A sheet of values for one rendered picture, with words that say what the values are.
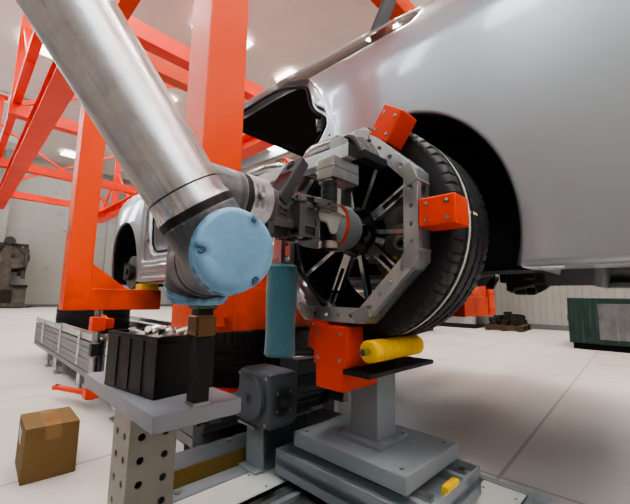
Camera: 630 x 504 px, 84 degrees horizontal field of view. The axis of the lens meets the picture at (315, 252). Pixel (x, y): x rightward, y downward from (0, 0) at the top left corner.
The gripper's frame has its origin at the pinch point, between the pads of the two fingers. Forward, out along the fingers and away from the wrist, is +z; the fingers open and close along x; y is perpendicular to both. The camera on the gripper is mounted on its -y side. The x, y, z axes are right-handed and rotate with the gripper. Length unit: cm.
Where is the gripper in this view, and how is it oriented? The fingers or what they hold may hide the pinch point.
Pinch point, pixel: (334, 213)
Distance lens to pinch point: 77.8
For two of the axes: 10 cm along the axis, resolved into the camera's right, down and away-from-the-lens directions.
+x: 7.2, -0.8, -6.9
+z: 7.0, 1.0, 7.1
